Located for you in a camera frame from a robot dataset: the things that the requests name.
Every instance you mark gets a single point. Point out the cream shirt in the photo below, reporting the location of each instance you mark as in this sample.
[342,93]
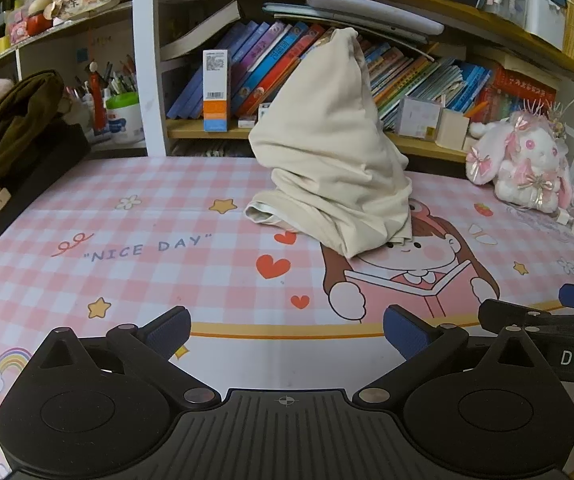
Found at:
[327,160]

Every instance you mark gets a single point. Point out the cream box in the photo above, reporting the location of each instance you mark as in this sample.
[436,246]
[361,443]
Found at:
[452,130]

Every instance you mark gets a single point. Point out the wooden bookshelf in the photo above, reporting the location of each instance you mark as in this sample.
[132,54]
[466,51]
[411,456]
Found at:
[187,129]

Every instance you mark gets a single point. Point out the olive green cloth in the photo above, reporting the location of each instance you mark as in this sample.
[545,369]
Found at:
[12,120]

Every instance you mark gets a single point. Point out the white pink plush bunny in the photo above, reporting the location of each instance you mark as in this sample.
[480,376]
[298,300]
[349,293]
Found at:
[517,160]

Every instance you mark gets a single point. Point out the white appliance box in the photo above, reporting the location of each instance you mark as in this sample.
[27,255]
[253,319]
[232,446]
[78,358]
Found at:
[544,15]

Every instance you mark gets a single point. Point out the row of colourful books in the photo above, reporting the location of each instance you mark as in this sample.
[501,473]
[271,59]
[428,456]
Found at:
[267,60]

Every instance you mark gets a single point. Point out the small white box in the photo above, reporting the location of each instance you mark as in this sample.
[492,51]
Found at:
[419,117]

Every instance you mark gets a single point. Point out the tall orange blue white box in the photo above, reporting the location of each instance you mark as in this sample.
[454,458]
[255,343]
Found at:
[216,110]

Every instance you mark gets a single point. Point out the black case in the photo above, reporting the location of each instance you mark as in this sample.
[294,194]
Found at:
[42,170]

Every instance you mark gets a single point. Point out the bundle of pens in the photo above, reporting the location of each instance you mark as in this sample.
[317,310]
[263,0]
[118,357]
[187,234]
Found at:
[122,82]

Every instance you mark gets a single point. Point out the thick paperback book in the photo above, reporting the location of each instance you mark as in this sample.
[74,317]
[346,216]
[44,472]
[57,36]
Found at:
[202,30]

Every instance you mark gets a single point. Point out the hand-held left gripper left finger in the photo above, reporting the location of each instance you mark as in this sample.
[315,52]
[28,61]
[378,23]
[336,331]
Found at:
[173,330]

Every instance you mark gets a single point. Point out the red doll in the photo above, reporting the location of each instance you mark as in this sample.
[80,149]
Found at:
[39,25]

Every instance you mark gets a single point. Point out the white green tub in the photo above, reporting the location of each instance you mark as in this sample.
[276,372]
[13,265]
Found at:
[124,120]

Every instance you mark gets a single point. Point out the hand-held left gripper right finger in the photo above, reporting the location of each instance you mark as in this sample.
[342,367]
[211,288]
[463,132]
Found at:
[400,331]

